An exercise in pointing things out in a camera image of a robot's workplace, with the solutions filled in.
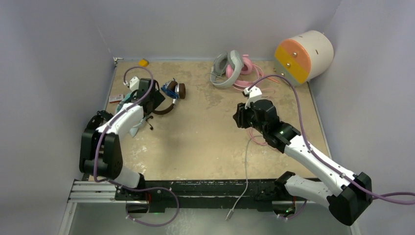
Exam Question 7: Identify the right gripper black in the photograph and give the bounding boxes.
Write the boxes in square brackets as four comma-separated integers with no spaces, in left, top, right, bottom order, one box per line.
[233,99,267,135]

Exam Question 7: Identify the blue earphones with cable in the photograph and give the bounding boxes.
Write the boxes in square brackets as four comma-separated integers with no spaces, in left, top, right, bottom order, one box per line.
[161,78,179,99]

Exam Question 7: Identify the brown headphones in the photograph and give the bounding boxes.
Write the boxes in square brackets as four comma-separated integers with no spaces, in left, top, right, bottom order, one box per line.
[152,78,186,115]

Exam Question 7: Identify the teal white cat headphones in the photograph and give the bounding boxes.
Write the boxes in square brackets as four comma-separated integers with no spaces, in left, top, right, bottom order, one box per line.
[115,91,155,139]

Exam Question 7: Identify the pink headphones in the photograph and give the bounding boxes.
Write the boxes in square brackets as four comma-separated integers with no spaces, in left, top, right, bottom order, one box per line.
[225,54,276,146]

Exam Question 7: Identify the black headphones with cable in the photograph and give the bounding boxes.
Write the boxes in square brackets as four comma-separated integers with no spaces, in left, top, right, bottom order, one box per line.
[86,110,114,130]

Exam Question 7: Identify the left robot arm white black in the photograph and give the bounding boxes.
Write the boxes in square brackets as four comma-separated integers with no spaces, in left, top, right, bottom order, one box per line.
[79,78,164,200]

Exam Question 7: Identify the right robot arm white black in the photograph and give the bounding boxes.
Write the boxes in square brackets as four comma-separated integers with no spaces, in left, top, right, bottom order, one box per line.
[232,99,373,226]

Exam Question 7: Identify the grey white headphones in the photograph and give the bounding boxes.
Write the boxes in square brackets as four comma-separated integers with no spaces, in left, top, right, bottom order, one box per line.
[210,50,244,89]

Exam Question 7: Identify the yellow small object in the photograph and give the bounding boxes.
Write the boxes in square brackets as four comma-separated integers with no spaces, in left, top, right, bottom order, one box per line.
[138,59,149,67]

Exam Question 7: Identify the small red white box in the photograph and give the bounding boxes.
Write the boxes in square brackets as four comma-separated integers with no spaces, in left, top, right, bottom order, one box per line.
[108,94,125,103]

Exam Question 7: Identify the round drawer cabinet orange yellow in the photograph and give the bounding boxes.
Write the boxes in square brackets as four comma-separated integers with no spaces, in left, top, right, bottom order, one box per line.
[274,30,334,86]

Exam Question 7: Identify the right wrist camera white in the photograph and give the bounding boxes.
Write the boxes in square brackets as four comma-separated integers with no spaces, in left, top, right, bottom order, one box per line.
[242,86,262,109]

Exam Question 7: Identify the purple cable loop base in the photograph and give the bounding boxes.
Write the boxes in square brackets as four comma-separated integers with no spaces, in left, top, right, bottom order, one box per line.
[123,186,180,227]

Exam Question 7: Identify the white usb cable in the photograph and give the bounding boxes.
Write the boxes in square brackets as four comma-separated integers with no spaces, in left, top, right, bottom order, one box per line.
[225,136,257,222]

